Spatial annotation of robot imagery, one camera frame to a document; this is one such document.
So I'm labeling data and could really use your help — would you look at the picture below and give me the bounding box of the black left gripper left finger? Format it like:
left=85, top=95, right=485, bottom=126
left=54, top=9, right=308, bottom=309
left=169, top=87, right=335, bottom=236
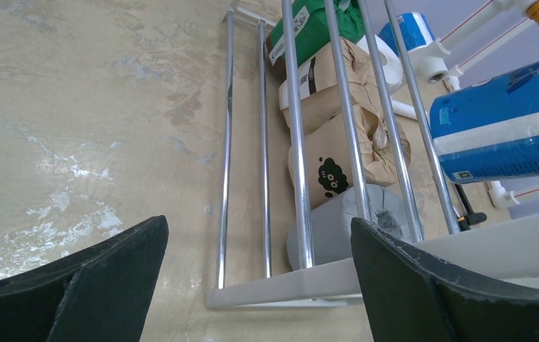
left=0, top=215, right=169, bottom=341

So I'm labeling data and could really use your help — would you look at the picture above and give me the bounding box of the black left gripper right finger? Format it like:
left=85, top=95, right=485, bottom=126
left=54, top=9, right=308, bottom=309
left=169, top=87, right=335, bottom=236
left=350, top=218, right=539, bottom=341

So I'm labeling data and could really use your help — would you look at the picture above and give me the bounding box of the grey paper roll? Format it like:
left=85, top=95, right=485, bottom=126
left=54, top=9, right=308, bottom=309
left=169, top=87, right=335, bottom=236
left=311, top=184, right=411, bottom=265

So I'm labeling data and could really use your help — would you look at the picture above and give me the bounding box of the brown roll with print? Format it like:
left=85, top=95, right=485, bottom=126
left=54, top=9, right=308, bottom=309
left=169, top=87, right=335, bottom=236
left=304, top=105, right=399, bottom=209

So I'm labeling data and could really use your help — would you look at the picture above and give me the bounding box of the blue white packaged roll front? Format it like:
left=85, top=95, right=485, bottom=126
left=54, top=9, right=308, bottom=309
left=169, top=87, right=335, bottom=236
left=429, top=61, right=539, bottom=184

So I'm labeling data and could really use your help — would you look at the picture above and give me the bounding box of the blue white packaged roll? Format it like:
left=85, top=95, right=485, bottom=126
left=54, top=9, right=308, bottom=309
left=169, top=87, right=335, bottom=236
left=379, top=12, right=435, bottom=56
left=429, top=61, right=539, bottom=184

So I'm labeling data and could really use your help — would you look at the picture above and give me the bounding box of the blue white packaged roll back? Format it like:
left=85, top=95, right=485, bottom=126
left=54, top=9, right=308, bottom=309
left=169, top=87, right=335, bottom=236
left=379, top=12, right=435, bottom=56

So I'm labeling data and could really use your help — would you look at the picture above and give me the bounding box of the green paper roll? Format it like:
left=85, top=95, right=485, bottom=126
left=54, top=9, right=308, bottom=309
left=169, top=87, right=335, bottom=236
left=265, top=0, right=365, bottom=78

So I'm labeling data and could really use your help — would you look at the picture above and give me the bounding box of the white paper roll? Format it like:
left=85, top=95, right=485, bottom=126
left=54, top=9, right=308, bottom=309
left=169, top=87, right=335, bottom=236
left=356, top=36, right=404, bottom=94

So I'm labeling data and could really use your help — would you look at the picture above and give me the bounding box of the white pvc pipe frame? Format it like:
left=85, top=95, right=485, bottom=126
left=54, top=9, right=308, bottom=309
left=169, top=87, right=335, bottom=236
left=389, top=0, right=539, bottom=211

